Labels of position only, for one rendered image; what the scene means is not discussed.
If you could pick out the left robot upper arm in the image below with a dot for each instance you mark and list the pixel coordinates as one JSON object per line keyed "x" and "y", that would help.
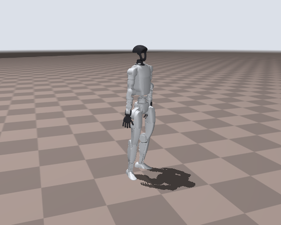
{"x": 152, "y": 85}

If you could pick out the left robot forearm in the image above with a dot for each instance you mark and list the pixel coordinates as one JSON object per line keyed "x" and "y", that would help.
{"x": 149, "y": 97}

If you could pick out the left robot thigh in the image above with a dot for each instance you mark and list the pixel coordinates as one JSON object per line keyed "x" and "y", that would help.
{"x": 149, "y": 124}

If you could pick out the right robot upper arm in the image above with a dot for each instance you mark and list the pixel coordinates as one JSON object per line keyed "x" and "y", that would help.
{"x": 131, "y": 73}

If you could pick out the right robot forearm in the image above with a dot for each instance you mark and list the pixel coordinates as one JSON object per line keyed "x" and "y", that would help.
{"x": 129, "y": 101}

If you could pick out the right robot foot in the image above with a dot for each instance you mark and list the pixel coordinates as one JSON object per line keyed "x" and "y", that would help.
{"x": 131, "y": 175}

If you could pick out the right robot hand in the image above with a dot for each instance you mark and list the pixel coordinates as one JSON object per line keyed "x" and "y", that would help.
{"x": 127, "y": 119}

